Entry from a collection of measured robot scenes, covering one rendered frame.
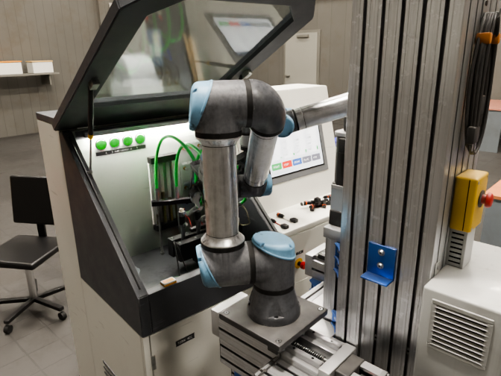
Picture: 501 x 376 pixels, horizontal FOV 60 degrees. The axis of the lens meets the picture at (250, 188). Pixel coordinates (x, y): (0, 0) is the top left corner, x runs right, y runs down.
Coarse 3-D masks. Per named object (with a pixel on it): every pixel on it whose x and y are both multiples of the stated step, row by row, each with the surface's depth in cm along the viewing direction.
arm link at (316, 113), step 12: (336, 96) 141; (300, 108) 141; (312, 108) 140; (324, 108) 139; (336, 108) 139; (288, 120) 138; (300, 120) 140; (312, 120) 140; (324, 120) 141; (288, 132) 139
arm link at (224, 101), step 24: (192, 96) 99; (216, 96) 99; (240, 96) 100; (192, 120) 100; (216, 120) 100; (240, 120) 102; (216, 144) 103; (216, 168) 105; (216, 192) 107; (216, 216) 108; (216, 240) 110; (240, 240) 112; (216, 264) 111; (240, 264) 112
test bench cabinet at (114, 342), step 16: (96, 304) 185; (96, 320) 190; (112, 320) 173; (96, 336) 195; (112, 336) 178; (128, 336) 163; (96, 352) 200; (112, 352) 182; (128, 352) 166; (144, 352) 154; (96, 368) 206; (112, 368) 187; (128, 368) 170; (144, 368) 157
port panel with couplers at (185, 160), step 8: (184, 136) 208; (192, 136) 211; (192, 144) 212; (200, 144) 214; (184, 152) 210; (192, 152) 213; (184, 160) 211; (184, 168) 211; (184, 176) 213; (184, 184) 214; (192, 184) 218; (184, 192) 216
